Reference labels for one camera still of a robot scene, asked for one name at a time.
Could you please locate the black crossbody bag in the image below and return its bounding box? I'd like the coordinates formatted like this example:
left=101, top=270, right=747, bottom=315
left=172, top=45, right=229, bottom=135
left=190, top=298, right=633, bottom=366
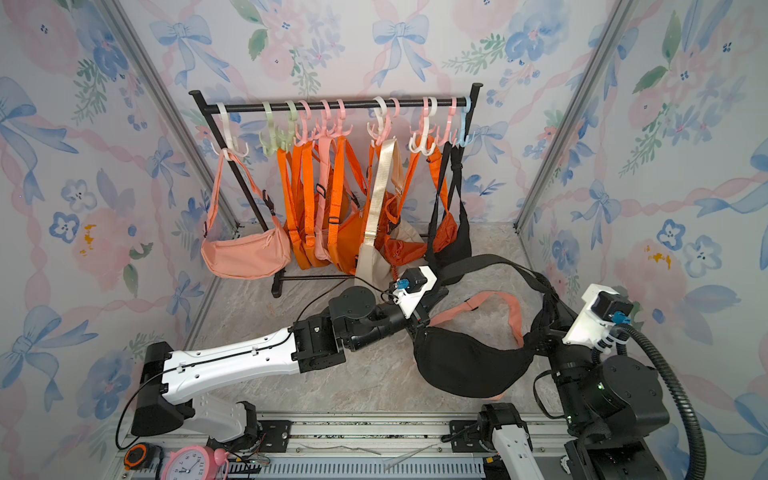
left=413, top=253, right=559, bottom=400
left=425, top=143, right=472, bottom=272

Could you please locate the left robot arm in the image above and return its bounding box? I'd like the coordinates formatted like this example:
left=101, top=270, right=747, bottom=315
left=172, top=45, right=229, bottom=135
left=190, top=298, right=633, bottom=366
left=130, top=286, right=448, bottom=450

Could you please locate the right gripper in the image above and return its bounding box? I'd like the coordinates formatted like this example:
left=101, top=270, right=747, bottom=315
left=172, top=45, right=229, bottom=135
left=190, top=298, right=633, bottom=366
left=525, top=289, right=614, bottom=430

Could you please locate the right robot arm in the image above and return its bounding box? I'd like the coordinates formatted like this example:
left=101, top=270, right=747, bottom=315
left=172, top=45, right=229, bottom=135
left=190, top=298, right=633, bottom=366
left=461, top=290, right=706, bottom=479

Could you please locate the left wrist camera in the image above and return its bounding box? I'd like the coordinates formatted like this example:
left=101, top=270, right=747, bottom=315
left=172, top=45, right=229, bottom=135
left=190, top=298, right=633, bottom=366
left=390, top=266, right=437, bottom=320

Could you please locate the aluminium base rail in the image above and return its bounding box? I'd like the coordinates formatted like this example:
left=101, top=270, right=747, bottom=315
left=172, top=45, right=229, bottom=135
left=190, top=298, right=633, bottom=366
left=104, top=413, right=625, bottom=480

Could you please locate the pink alarm clock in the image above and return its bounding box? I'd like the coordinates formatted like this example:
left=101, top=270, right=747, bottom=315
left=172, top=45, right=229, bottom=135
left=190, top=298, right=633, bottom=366
left=161, top=445, right=229, bottom=480

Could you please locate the orange black tape measure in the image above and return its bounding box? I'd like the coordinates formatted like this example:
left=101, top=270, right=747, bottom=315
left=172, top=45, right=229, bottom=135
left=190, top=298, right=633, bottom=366
left=123, top=443, right=159, bottom=471

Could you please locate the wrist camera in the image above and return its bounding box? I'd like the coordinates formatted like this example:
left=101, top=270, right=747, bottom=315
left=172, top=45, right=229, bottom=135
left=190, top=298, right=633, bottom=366
left=562, top=284, right=633, bottom=353
left=390, top=266, right=437, bottom=320

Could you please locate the black clothes rack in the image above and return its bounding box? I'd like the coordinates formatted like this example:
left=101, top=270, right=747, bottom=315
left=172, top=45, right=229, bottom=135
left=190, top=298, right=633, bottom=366
left=188, top=82, right=483, bottom=299

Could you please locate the black crossbody bag front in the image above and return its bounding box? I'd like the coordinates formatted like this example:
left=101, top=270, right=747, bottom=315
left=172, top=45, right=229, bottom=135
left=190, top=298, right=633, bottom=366
left=413, top=253, right=559, bottom=400

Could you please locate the beige crossbody bag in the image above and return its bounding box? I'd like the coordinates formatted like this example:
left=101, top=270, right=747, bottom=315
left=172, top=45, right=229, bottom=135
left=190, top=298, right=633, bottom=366
left=356, top=138, right=425, bottom=290

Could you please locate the black corrugated cable hose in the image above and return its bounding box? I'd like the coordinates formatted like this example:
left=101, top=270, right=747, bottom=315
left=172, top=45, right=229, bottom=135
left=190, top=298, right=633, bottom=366
left=611, top=320, right=708, bottom=480

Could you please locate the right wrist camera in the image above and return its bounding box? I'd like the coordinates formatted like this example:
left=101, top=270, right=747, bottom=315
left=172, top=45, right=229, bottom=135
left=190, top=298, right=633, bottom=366
left=562, top=284, right=633, bottom=353

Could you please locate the white hook far left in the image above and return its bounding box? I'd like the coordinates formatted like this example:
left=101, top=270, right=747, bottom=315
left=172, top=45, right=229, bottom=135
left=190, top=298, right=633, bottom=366
left=214, top=102, right=250, bottom=160

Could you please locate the orange bags left cluster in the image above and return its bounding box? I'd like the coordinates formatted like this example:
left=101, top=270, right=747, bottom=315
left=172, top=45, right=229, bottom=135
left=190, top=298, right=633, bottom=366
left=277, top=136, right=370, bottom=275

